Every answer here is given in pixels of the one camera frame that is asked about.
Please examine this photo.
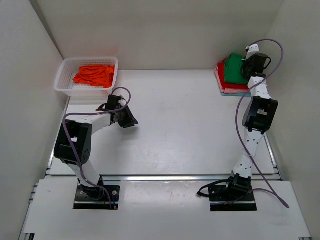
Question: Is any green t shirt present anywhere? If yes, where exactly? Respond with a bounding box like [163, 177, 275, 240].
[224, 53, 248, 86]

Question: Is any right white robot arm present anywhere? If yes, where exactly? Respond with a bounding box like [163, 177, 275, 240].
[224, 53, 278, 200]

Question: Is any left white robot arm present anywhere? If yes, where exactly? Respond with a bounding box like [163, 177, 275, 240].
[54, 94, 138, 201]

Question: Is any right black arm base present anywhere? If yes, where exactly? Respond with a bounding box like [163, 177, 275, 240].
[196, 179, 258, 212]

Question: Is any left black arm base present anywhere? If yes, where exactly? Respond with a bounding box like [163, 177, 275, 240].
[73, 184, 121, 211]

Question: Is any light blue folded t shirt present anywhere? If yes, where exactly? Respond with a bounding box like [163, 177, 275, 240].
[220, 92, 252, 98]

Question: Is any red folded t shirt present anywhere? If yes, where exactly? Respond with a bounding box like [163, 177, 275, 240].
[217, 58, 250, 90]

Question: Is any pink folded t shirt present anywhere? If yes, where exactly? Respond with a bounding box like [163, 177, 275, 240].
[214, 66, 247, 95]

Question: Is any orange t shirt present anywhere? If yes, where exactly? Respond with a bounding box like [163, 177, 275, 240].
[73, 64, 116, 88]

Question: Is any white plastic basket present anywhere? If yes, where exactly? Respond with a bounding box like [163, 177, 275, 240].
[54, 56, 119, 98]

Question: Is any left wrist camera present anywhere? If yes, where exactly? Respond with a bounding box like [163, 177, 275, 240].
[118, 96, 128, 108]

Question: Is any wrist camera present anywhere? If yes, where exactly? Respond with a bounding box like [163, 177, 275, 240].
[245, 44, 260, 60]
[118, 96, 128, 108]

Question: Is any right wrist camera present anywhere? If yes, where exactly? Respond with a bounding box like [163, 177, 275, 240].
[245, 44, 260, 60]

